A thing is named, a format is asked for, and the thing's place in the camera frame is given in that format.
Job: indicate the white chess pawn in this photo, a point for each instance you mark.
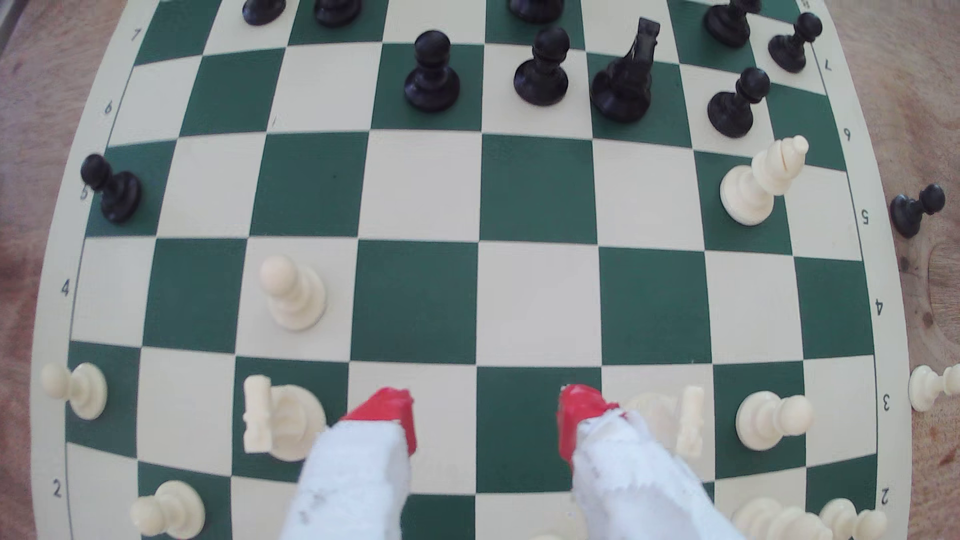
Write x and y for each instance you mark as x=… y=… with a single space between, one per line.
x=769 y=420
x=851 y=521
x=84 y=391
x=176 y=510
x=294 y=296
x=930 y=386

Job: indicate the black chess pawn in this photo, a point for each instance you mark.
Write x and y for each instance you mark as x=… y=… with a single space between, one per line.
x=731 y=111
x=432 y=82
x=118 y=195
x=541 y=79
x=263 y=9
x=911 y=214
x=337 y=10
x=791 y=46

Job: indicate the black chess piece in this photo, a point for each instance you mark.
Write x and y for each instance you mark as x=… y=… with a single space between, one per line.
x=726 y=24
x=536 y=9

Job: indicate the black chess knight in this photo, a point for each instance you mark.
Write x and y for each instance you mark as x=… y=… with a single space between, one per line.
x=624 y=86

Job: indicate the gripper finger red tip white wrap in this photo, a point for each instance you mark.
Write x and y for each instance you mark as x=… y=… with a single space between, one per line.
x=630 y=487
x=352 y=487

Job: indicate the white chess knight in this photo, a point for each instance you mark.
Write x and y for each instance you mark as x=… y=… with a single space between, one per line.
x=690 y=420
x=289 y=420

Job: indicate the green and cream chess mat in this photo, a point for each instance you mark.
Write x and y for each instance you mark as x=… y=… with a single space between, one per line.
x=536 y=300

